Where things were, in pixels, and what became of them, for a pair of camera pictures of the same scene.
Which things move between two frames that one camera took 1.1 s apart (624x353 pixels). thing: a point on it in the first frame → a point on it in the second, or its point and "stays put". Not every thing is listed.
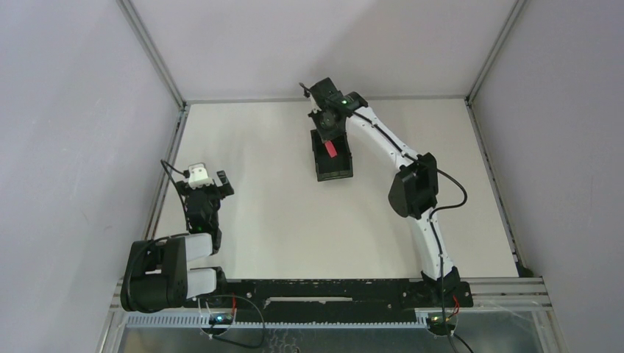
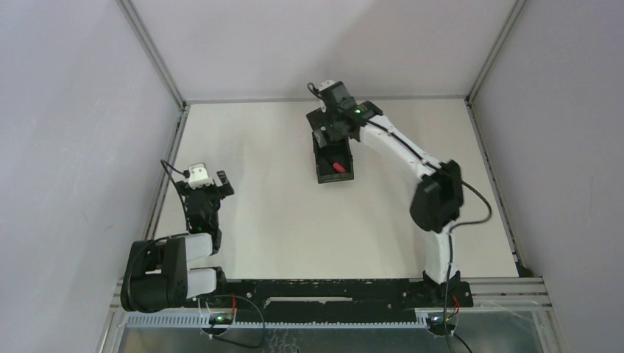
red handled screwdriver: (330, 149) → (338, 167)
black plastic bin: (329, 168) stays put
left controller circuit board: (221, 318) stays put
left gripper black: (205, 190) stays put
